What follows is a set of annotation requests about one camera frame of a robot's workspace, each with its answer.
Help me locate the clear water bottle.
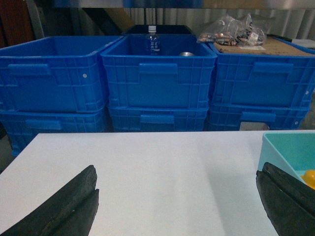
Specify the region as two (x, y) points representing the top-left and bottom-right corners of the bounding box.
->
(145, 25), (161, 56)

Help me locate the lower left blue crate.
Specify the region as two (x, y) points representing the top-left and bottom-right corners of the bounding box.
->
(0, 107), (110, 157)

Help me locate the upper left blue crate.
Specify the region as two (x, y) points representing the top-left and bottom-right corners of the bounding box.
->
(0, 36), (120, 113)

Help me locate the plastic bag of batteries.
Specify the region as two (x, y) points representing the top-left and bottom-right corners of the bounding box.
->
(197, 13), (270, 47)

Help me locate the blue crate with bottle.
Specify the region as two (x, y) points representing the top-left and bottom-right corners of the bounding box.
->
(101, 35), (217, 109)

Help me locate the lower middle blue crate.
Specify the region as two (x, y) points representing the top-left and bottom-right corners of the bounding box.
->
(108, 105), (209, 132)

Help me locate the teal plastic tray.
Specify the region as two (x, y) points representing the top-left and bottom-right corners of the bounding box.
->
(257, 131), (315, 190)

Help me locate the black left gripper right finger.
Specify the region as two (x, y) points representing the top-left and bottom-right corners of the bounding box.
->
(256, 162), (315, 236)

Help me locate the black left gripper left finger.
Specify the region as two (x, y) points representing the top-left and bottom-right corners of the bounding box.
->
(1, 165), (99, 236)

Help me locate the blue crate with cardboard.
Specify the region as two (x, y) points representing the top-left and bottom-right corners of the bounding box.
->
(209, 38), (315, 109)

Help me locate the brown cardboard sheet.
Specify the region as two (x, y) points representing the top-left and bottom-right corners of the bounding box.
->
(213, 37), (315, 57)

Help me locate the lower right blue crate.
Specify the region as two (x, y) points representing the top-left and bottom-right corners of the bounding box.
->
(205, 103), (310, 131)

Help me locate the silver metal can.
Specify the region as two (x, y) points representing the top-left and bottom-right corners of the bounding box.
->
(179, 52), (195, 57)

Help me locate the yellow toy block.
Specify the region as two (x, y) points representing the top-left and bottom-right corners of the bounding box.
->
(301, 170), (315, 189)

